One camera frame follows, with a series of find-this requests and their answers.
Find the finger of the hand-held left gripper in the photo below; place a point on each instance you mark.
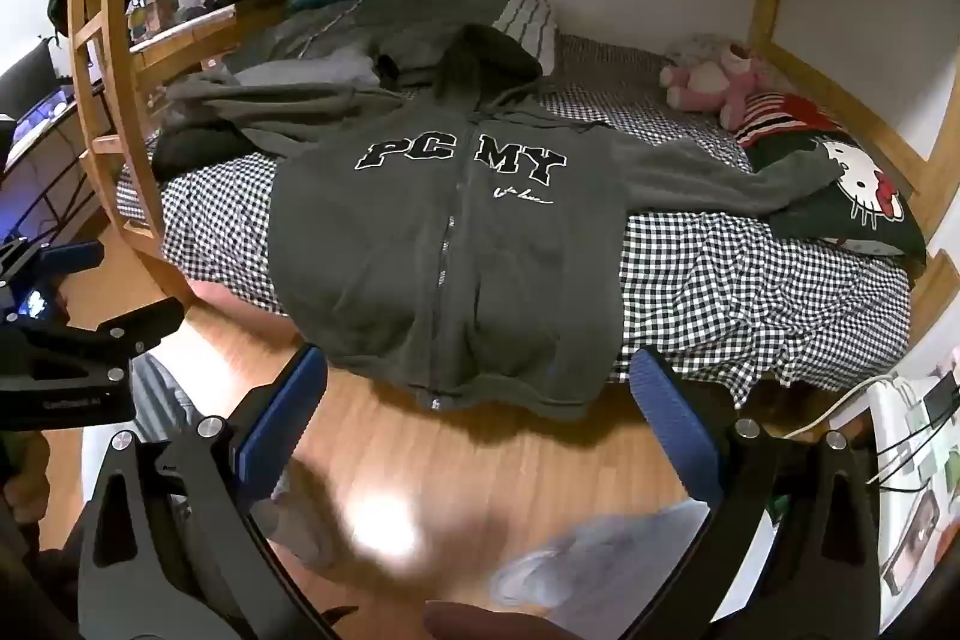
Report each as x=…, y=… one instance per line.
x=127, y=321
x=71, y=254

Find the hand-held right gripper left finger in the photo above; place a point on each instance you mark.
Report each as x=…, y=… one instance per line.
x=281, y=415

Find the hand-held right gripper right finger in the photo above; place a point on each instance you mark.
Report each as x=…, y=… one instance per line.
x=675, y=419

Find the grey zip hoodie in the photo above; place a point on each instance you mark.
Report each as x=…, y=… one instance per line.
x=450, y=235

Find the person's left hand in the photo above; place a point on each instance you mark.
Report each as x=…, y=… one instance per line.
x=22, y=482

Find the person's left leg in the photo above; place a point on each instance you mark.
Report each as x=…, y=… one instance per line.
x=161, y=396

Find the computer desk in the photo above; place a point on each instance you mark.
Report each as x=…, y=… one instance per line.
x=52, y=160

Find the black white checkered bed sheet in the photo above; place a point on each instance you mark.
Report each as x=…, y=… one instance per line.
x=712, y=287

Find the wooden ladder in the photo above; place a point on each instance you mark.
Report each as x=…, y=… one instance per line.
x=112, y=108

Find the person's right shoe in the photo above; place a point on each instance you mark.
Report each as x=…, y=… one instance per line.
x=600, y=565

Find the black folded garment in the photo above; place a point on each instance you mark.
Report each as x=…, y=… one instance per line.
x=199, y=149

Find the black computer monitor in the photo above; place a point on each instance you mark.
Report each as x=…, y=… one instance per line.
x=26, y=70

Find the white power strip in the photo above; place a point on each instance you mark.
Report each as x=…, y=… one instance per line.
x=911, y=430

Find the wooden shelf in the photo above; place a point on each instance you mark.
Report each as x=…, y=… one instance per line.
x=187, y=36

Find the striped cat-print pillow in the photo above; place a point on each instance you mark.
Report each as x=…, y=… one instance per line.
x=862, y=190

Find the pink plush toy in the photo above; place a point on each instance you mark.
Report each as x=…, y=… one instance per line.
x=705, y=78

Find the grey striped blanket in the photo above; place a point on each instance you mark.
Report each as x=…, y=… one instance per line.
x=450, y=3

